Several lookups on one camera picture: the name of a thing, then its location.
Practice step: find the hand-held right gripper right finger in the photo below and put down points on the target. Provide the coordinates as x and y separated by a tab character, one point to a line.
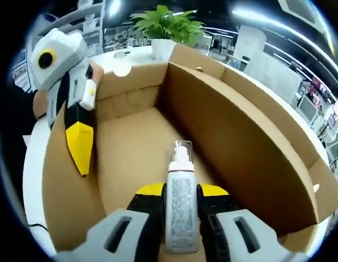
220	218

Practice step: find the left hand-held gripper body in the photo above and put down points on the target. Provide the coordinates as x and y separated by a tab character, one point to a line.
65	52

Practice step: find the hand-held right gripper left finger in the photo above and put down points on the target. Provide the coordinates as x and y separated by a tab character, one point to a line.
141	218

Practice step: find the white pump bottle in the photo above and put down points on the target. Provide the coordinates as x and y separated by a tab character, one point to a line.
181	207

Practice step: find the brown cardboard shoe box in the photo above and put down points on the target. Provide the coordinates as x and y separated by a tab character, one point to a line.
226	131

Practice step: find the person's left hand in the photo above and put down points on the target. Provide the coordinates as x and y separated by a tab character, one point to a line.
96	73

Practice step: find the green potted plant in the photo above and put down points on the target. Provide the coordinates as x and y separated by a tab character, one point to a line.
168	24

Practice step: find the ceiling air conditioner vent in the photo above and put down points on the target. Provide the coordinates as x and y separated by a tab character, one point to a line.
299	9

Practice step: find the blue framed wall poster board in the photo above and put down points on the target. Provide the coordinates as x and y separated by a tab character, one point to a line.
22	77

